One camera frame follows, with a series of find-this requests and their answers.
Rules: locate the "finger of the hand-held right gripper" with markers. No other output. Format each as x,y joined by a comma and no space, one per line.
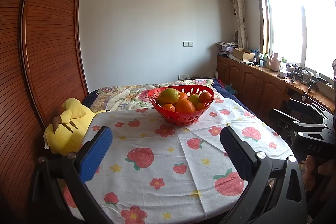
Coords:
302,106
281,117

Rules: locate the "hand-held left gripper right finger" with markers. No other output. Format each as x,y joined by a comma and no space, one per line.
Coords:
239,158

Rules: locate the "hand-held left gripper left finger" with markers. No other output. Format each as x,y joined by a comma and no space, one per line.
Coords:
94,153

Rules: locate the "small tangerine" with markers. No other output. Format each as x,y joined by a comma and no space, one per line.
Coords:
205,97
200,106
168,107

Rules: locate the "red perforated plastic basket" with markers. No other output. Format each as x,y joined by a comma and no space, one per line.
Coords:
183,119

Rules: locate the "small green apple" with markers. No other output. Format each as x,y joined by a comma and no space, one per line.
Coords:
194,99

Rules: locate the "large orange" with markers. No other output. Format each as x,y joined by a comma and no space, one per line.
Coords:
185,106
183,95

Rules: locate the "yellow-green apple back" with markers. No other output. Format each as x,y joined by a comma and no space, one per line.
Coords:
169,96

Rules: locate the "person's right hand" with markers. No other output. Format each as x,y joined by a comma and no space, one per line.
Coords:
311,169

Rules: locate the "small black tripod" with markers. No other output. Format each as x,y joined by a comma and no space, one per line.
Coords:
313,83
296,74

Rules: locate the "yellow plush toy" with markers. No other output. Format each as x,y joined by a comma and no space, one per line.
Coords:
71,124

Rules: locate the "small white box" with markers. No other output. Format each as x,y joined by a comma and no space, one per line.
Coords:
282,74

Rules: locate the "wooden sideboard cabinet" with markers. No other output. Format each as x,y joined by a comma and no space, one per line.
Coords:
252,85

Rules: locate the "teal cloth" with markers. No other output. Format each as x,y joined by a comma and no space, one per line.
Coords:
230,88

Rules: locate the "floral bed blanket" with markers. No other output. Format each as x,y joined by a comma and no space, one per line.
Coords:
123,95

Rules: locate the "strawberry print white cloth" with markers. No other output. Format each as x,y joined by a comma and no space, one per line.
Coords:
162,161

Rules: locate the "open cardboard box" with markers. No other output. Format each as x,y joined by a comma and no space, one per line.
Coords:
242,54

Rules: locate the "wooden framed window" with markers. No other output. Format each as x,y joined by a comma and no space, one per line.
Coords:
296,22

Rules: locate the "stack of papers and cloth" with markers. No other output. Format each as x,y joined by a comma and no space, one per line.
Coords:
225,47

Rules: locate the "patterned beige curtain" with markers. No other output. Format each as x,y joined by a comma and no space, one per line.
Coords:
237,8

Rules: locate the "wooden louvred wardrobe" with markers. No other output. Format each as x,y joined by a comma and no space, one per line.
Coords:
47,43

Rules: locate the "wall socket strip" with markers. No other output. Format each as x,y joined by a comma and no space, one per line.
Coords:
187,76

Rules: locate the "white wall switch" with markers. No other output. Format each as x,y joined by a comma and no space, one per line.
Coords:
188,43

